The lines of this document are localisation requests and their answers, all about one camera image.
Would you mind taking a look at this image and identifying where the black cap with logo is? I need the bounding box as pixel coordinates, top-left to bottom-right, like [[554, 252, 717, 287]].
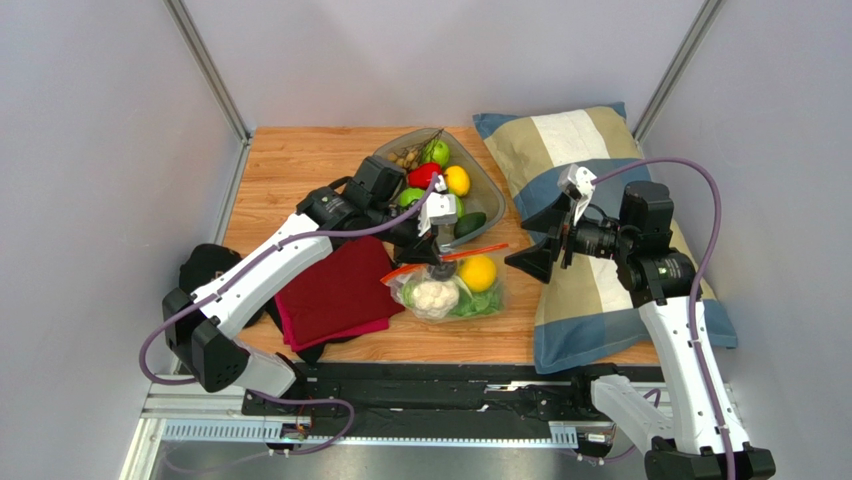
[[178, 243, 243, 294]]

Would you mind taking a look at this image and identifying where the pink folded cloth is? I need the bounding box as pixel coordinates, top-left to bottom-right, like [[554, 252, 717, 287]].
[[282, 317, 390, 352]]

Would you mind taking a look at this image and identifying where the toy lettuce head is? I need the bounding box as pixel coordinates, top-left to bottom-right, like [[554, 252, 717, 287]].
[[395, 277, 503, 322]]

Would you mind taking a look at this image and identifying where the brown longan bunch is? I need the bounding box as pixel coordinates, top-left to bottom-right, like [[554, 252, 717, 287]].
[[384, 128, 443, 171]]

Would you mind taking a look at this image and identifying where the aluminium front rail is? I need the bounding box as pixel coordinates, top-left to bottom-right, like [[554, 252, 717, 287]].
[[119, 373, 747, 480]]

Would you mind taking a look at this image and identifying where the dark red folded cloth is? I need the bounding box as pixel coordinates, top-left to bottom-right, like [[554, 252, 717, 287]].
[[275, 237, 404, 341]]

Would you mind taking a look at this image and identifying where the red toy bell pepper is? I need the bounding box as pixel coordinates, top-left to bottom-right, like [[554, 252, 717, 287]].
[[407, 162, 442, 190]]

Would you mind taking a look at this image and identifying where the green toy apple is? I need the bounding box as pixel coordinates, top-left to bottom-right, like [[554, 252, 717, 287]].
[[420, 139, 451, 168]]

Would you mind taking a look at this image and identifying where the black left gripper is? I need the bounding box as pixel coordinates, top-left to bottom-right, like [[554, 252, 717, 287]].
[[366, 203, 442, 269]]

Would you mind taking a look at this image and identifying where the dark purple toy fruit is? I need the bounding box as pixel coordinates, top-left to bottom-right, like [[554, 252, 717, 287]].
[[427, 261, 458, 282]]

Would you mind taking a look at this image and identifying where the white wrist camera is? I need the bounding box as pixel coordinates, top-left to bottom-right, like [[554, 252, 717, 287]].
[[557, 163, 597, 226], [419, 175, 458, 233]]

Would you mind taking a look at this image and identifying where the green toy starfruit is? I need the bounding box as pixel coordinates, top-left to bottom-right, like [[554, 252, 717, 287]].
[[452, 195, 466, 218]]

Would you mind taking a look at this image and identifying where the green toy melon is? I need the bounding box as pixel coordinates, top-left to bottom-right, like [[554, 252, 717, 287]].
[[397, 187, 425, 210]]

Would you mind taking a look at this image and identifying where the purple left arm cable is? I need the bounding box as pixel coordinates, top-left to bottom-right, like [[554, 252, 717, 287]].
[[138, 174, 444, 457]]

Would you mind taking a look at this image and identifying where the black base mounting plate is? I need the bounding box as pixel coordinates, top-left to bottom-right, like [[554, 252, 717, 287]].
[[236, 363, 663, 440]]

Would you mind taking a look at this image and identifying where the plaid blue beige pillow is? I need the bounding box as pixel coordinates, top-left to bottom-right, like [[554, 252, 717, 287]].
[[472, 101, 739, 375]]

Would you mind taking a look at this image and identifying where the white toy cauliflower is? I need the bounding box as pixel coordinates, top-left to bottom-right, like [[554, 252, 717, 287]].
[[407, 280, 460, 320]]

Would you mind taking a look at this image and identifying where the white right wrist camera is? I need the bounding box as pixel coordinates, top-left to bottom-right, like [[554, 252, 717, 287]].
[[557, 163, 597, 226]]

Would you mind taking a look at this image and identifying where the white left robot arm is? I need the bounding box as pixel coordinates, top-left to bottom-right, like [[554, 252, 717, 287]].
[[139, 155, 456, 397]]

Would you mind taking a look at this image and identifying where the grey transparent food tray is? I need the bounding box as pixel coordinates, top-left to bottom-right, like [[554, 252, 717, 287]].
[[375, 128, 506, 251]]

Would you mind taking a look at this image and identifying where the black folded cloth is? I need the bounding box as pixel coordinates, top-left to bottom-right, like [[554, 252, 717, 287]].
[[266, 260, 416, 363]]

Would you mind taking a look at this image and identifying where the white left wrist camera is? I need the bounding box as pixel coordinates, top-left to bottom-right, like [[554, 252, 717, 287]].
[[419, 175, 458, 233]]

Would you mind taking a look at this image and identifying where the clear orange-zip plastic bag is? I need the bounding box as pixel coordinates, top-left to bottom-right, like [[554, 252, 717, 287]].
[[381, 243, 509, 323]]

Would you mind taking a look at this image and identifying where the dark green toy cucumber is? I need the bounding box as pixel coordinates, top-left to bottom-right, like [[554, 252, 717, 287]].
[[453, 212, 487, 240]]

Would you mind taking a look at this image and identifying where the yellow toy lemon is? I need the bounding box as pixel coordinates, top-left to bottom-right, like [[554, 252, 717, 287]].
[[443, 165, 471, 197], [457, 255, 498, 293]]

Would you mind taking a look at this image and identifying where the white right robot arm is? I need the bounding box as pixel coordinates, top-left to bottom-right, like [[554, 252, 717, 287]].
[[505, 181, 776, 479]]

